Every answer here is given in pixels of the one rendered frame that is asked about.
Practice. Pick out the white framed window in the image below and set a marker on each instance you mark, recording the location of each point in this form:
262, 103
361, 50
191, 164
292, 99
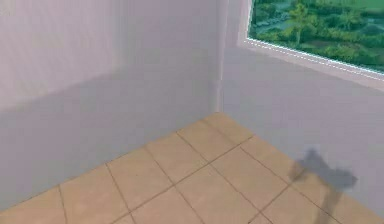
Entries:
320, 30

